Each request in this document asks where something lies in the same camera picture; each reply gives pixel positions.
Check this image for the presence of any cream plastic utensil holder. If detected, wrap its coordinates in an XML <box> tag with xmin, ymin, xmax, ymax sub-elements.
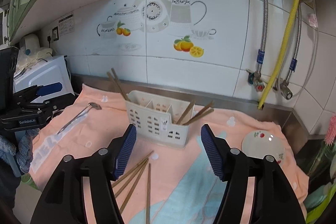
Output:
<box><xmin>124</xmin><ymin>90</ymin><xmax>196</xmax><ymax>149</ymax></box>

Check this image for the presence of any metal spoon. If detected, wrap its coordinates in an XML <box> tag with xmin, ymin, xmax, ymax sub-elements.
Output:
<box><xmin>56</xmin><ymin>102</ymin><xmax>102</xmax><ymax>134</ymax></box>

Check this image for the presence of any red handle water valve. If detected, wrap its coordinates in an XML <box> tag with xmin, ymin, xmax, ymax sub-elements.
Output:
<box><xmin>247</xmin><ymin>69</ymin><xmax>266</xmax><ymax>92</ymax></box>

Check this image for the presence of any green plastic dish rack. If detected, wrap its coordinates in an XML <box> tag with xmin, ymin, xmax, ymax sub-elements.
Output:
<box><xmin>305</xmin><ymin>182</ymin><xmax>336</xmax><ymax>224</ymax></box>

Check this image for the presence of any braided metal hose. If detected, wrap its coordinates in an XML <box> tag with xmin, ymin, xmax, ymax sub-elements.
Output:
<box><xmin>282</xmin><ymin>0</ymin><xmax>315</xmax><ymax>83</ymax></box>
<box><xmin>245</xmin><ymin>0</ymin><xmax>269</xmax><ymax>77</ymax></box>

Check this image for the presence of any thin grey hose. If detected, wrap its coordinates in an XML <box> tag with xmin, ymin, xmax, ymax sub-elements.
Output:
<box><xmin>290</xmin><ymin>27</ymin><xmax>320</xmax><ymax>98</ymax></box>

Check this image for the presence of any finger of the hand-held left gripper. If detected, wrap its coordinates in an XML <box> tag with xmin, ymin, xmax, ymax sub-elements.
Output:
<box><xmin>29</xmin><ymin>93</ymin><xmax>76</xmax><ymax>112</ymax></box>
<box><xmin>36</xmin><ymin>82</ymin><xmax>63</xmax><ymax>96</ymax></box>

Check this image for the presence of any white kitchen appliance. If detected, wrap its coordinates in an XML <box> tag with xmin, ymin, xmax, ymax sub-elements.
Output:
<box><xmin>20</xmin><ymin>34</ymin><xmax>55</xmax><ymax>57</ymax></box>

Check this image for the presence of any red label tag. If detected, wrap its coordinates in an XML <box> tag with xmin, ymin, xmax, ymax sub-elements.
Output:
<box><xmin>307</xmin><ymin>13</ymin><xmax>319</xmax><ymax>28</ymax></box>

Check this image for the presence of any metal water valve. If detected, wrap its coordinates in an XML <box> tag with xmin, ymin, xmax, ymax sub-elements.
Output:
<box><xmin>273</xmin><ymin>78</ymin><xmax>293</xmax><ymax>100</ymax></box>

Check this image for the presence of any white floral ceramic plate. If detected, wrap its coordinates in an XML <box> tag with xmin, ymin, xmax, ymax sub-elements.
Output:
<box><xmin>241</xmin><ymin>130</ymin><xmax>286</xmax><ymax>165</ymax></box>

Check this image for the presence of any green glass jar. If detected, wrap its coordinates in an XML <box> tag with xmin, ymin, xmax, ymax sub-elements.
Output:
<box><xmin>307</xmin><ymin>140</ymin><xmax>334</xmax><ymax>178</ymax></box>

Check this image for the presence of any peach printed towel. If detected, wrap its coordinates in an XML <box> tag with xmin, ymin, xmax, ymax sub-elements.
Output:
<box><xmin>28</xmin><ymin>84</ymin><xmax>310</xmax><ymax>224</ymax></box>

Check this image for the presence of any white wall sticker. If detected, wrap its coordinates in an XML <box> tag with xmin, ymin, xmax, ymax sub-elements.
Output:
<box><xmin>58</xmin><ymin>13</ymin><xmax>75</xmax><ymax>37</ymax></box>

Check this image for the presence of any yellow gas hose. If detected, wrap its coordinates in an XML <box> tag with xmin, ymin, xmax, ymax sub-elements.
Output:
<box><xmin>259</xmin><ymin>0</ymin><xmax>301</xmax><ymax>110</ymax></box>

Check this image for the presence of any white microwave oven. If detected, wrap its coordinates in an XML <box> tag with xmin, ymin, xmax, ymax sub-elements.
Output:
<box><xmin>13</xmin><ymin>55</ymin><xmax>75</xmax><ymax>109</ymax></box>

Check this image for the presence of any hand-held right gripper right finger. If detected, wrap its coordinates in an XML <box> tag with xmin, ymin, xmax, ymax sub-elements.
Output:
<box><xmin>201</xmin><ymin>124</ymin><xmax>306</xmax><ymax>224</ymax></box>

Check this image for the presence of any pink bottle brush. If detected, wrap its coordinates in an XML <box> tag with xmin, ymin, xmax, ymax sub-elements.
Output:
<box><xmin>324</xmin><ymin>112</ymin><xmax>336</xmax><ymax>146</ymax></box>

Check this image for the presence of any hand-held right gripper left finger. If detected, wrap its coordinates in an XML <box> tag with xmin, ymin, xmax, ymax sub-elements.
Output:
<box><xmin>31</xmin><ymin>124</ymin><xmax>137</xmax><ymax>224</ymax></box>

